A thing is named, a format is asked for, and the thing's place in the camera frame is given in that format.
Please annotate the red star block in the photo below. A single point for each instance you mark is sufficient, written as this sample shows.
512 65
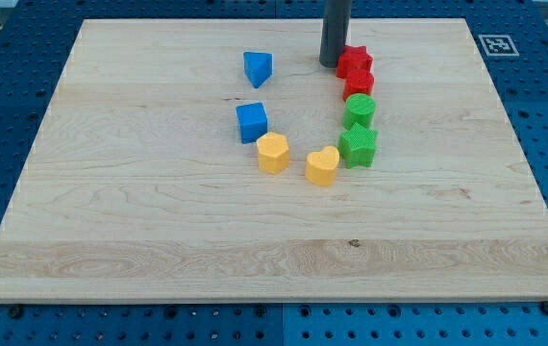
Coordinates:
353 58

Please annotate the yellow hexagon block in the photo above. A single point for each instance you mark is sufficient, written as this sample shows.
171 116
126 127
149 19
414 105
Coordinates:
273 153

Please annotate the blue triangle block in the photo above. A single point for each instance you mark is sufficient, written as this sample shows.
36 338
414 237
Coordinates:
258 67

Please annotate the green star block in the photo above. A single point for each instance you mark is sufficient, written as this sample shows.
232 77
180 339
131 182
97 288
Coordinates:
357 146

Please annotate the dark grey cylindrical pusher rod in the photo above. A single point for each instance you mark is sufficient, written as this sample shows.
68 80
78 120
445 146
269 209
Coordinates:
334 31

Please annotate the green cylinder block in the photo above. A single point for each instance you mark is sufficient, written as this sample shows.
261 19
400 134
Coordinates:
359 109

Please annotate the red cylinder block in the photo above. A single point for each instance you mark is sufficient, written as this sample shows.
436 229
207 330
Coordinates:
358 81

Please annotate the yellow heart block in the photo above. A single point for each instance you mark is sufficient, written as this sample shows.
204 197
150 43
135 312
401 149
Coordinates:
321 166

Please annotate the blue cube block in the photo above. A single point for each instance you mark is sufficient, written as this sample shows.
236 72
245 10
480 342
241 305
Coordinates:
252 122

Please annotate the light wooden board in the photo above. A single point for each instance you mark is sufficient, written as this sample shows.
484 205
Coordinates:
138 189

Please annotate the white fiducial marker tag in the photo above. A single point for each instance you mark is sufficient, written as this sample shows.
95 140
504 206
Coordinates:
498 45

